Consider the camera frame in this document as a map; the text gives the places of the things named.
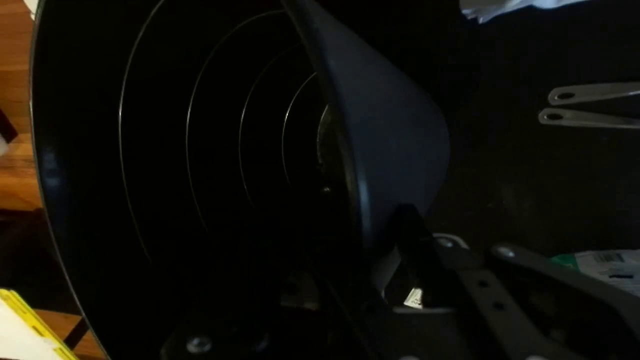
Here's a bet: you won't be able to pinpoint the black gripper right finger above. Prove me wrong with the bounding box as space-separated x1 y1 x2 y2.
383 204 640 360

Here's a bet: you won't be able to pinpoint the metal slotted tongs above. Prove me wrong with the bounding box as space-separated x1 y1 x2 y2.
537 80 640 132

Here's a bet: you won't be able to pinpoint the black plastic bin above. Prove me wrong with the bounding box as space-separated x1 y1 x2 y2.
29 0 455 360

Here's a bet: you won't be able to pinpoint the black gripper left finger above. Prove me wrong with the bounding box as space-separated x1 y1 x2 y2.
158 266 337 360

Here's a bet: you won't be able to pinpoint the yellow white box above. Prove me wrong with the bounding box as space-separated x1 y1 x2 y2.
0 287 81 360

